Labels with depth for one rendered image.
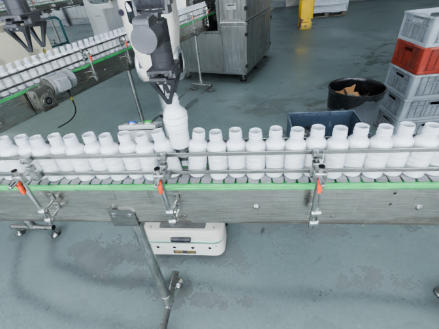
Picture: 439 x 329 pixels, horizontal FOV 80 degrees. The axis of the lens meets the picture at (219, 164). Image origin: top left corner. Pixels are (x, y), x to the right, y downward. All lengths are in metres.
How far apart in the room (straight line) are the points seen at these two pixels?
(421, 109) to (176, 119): 2.67
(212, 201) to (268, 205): 0.19
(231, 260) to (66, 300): 1.04
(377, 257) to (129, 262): 1.62
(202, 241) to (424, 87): 2.34
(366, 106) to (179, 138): 1.92
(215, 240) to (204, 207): 0.80
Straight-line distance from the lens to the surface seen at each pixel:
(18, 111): 2.23
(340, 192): 0.89
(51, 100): 2.20
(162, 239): 1.76
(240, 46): 4.41
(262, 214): 0.92
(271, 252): 1.89
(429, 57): 2.91
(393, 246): 2.13
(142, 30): 0.63
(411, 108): 3.07
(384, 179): 0.93
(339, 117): 1.42
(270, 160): 0.81
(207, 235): 1.68
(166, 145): 0.82
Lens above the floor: 1.55
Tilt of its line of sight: 37 degrees down
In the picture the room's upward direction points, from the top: 6 degrees counter-clockwise
